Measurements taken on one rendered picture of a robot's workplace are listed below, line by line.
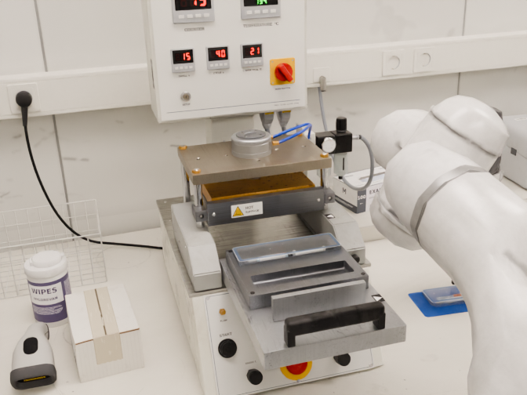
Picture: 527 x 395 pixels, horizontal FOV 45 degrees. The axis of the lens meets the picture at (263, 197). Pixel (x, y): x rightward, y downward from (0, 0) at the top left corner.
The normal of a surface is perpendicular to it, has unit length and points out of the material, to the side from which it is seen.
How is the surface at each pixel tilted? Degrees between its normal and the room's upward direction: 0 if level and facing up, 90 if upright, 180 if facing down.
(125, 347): 89
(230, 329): 65
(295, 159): 0
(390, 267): 0
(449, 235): 80
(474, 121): 69
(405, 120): 34
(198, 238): 0
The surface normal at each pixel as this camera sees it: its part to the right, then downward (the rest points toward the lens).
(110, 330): -0.04, -0.94
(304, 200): 0.28, 0.36
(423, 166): -0.40, -0.68
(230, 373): 0.24, -0.07
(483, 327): -0.88, -0.24
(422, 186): -0.64, -0.41
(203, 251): 0.15, -0.47
